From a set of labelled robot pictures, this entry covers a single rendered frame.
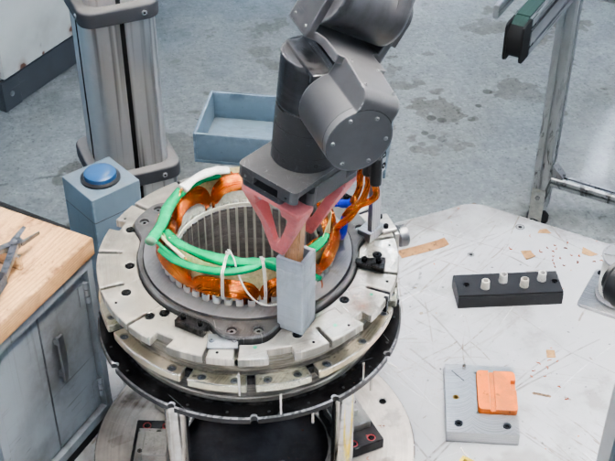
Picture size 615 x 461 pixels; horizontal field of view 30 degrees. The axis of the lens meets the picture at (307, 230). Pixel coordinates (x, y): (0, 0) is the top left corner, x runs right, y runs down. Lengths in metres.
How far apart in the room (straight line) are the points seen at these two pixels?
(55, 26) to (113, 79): 2.12
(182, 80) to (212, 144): 2.24
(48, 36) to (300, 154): 2.74
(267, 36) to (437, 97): 0.67
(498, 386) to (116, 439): 0.49
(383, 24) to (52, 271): 0.52
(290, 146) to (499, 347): 0.69
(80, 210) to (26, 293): 0.24
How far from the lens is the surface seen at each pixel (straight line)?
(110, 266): 1.22
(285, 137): 0.97
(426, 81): 3.70
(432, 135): 3.43
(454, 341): 1.59
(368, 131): 0.89
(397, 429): 1.44
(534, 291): 1.66
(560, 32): 2.83
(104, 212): 1.44
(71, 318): 1.35
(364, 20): 0.92
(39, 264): 1.29
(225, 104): 1.56
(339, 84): 0.90
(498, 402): 1.48
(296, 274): 1.08
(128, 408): 1.48
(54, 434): 1.41
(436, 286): 1.67
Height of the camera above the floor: 1.86
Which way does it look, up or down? 38 degrees down
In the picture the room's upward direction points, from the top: straight up
